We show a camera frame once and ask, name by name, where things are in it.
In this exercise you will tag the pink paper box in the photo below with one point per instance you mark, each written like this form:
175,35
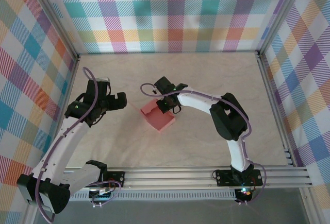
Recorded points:
161,122

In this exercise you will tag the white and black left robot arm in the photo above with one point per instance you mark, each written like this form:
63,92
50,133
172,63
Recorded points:
64,141

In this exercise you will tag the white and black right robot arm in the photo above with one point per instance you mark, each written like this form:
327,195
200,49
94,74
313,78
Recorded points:
198,101

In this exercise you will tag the aluminium side rail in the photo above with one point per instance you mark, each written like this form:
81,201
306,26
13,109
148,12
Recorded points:
273,100
73,74

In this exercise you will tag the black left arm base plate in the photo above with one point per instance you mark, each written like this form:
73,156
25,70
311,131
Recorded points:
116,176

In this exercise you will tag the long aluminium base rail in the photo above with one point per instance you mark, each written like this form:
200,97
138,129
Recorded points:
167,179

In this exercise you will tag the aluminium frame post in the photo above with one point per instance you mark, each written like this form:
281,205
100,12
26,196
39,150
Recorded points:
51,15
281,13

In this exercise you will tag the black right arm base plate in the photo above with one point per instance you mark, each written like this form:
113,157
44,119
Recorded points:
224,177

